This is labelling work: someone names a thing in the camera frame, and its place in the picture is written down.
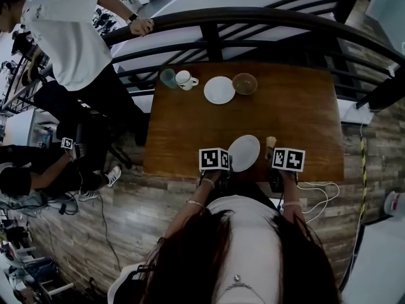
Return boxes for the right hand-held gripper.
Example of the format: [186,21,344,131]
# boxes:
[267,147,306,192]

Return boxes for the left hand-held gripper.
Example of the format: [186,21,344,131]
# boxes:
[198,148,234,185]

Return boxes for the big white plate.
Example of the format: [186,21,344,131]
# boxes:
[227,134,261,173]
[203,76,237,105]

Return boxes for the person's right forearm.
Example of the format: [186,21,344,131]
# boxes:
[280,172,306,224]

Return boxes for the person's left forearm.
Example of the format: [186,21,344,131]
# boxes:
[164,171,222,237]

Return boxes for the person's black trousers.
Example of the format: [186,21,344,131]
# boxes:
[218,175,279,208]

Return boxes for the yellow black striped strip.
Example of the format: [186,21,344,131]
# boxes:
[359,136,368,224]

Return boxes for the person's white shirt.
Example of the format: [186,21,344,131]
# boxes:
[107,194,285,304]

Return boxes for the white flat panel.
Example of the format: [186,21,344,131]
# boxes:
[341,101,376,126]

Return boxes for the beige bowl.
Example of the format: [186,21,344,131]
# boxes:
[232,72,258,96]

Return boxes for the white printed mug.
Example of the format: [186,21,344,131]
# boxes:
[175,70,200,91]

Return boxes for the teal frosted cup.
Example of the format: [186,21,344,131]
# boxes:
[159,68,178,90]

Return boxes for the white bottle red label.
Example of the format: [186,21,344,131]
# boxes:
[383,191,405,218]

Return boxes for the brown wooden table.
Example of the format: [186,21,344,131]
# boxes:
[101,0,405,110]

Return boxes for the white desk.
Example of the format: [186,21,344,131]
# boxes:
[340,220,405,304]

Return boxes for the white cable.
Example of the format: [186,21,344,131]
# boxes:
[296,181,341,224]

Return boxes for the silver necklace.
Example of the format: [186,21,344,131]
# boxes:
[218,274,263,304]

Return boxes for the black cable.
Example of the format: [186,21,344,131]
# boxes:
[71,166,123,272]

